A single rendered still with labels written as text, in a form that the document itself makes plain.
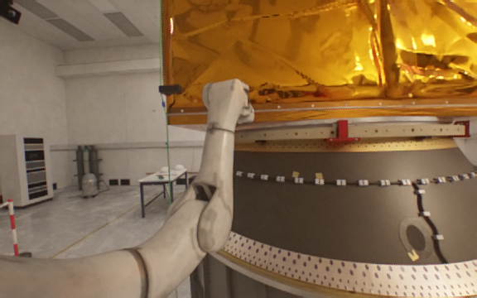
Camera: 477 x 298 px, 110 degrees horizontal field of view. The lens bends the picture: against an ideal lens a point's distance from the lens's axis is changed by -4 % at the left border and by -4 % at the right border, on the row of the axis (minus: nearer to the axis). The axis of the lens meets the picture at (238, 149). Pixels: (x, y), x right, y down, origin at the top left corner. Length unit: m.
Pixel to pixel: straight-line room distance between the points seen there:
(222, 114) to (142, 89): 7.22
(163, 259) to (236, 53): 0.80
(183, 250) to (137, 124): 7.22
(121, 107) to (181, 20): 6.98
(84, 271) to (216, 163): 0.23
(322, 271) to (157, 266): 0.62
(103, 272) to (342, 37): 1.03
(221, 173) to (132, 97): 7.40
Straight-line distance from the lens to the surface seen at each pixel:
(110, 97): 8.20
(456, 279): 0.97
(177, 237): 0.29
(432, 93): 1.20
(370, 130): 0.90
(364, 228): 0.83
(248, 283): 0.93
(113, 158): 8.03
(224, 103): 0.38
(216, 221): 0.31
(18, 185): 7.37
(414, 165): 1.02
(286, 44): 0.91
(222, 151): 0.36
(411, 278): 0.88
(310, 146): 0.88
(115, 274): 0.24
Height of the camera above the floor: 1.67
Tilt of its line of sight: 3 degrees down
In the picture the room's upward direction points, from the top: 2 degrees counter-clockwise
